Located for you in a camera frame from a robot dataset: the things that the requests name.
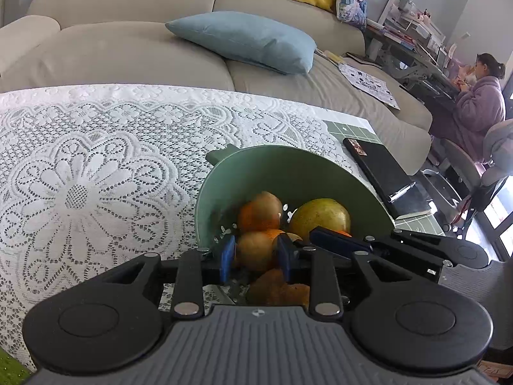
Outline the yellow-green pear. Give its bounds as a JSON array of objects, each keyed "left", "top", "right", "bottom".
[
  {"left": 245, "top": 269, "right": 310, "bottom": 309},
  {"left": 288, "top": 198, "right": 351, "bottom": 241}
]

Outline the small brown longan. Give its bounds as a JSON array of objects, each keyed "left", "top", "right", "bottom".
[
  {"left": 236, "top": 229, "right": 282, "bottom": 272},
  {"left": 287, "top": 233, "right": 303, "bottom": 242},
  {"left": 251, "top": 191, "right": 282, "bottom": 228}
]

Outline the orange tangerine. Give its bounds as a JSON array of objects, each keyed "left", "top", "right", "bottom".
[
  {"left": 237, "top": 202, "right": 281, "bottom": 233},
  {"left": 335, "top": 230, "right": 352, "bottom": 237}
]

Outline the small brown longan front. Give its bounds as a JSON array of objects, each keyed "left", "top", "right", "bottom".
[{"left": 251, "top": 191, "right": 282, "bottom": 228}]

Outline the green cucumber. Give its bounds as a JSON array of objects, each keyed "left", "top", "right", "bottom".
[{"left": 0, "top": 348, "right": 31, "bottom": 385}]

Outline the green grid table mat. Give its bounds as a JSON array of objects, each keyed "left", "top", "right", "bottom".
[{"left": 325, "top": 121, "right": 442, "bottom": 235}]

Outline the silver black pen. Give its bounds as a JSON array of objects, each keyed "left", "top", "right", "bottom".
[{"left": 389, "top": 182, "right": 416, "bottom": 203}]

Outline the green plastic colander bowl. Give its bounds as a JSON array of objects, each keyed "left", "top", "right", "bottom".
[{"left": 195, "top": 145, "right": 394, "bottom": 249}]

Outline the black notebook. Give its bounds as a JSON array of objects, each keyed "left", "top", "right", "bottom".
[{"left": 342, "top": 137, "right": 431, "bottom": 220}]

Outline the grey office chair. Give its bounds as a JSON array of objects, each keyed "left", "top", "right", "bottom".
[{"left": 420, "top": 119, "right": 512, "bottom": 239}]

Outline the white lace tablecloth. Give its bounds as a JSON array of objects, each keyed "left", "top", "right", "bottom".
[{"left": 1, "top": 84, "right": 375, "bottom": 365}]

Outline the person in purple robe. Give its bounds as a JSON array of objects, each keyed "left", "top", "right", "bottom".
[{"left": 425, "top": 53, "right": 506, "bottom": 163}]

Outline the printed paper sheet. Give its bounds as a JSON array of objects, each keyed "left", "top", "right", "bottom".
[{"left": 337, "top": 63, "right": 400, "bottom": 110}]

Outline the cluttered desk with shelf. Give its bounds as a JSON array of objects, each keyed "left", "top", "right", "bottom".
[{"left": 365, "top": 0, "right": 459, "bottom": 99}]

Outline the light blue pillow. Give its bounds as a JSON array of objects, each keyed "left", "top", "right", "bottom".
[{"left": 165, "top": 11, "right": 316, "bottom": 75}]

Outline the blue floral cushion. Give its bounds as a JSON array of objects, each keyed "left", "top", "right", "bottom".
[{"left": 335, "top": 0, "right": 367, "bottom": 30}]

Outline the beige sofa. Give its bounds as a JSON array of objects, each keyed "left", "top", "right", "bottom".
[{"left": 1, "top": 0, "right": 432, "bottom": 175}]

